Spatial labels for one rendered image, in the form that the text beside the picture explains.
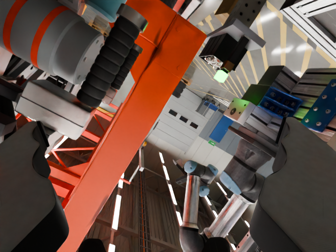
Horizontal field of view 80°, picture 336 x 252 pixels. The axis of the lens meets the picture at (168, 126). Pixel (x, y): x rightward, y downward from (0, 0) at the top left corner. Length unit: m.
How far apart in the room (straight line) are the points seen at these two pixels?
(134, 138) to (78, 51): 0.60
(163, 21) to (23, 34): 0.61
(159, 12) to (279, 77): 0.55
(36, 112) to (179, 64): 0.70
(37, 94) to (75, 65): 0.14
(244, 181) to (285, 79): 0.45
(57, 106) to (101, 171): 0.75
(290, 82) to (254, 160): 0.34
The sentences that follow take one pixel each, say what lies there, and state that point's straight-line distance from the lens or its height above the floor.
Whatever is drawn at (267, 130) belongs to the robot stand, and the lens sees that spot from 0.92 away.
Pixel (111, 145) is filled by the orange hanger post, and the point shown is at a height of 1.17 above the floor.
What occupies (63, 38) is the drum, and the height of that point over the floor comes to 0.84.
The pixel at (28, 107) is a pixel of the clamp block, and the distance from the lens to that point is 0.34.
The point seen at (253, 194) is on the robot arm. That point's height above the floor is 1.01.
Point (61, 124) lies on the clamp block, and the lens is 0.32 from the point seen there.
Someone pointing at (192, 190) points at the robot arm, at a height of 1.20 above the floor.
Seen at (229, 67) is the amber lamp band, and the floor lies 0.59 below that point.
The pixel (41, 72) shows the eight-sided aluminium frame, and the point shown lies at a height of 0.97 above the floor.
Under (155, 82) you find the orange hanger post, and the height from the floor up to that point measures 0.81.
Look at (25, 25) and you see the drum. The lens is 0.47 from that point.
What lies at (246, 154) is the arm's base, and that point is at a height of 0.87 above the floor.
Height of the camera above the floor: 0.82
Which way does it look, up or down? 8 degrees up
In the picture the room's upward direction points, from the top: 148 degrees counter-clockwise
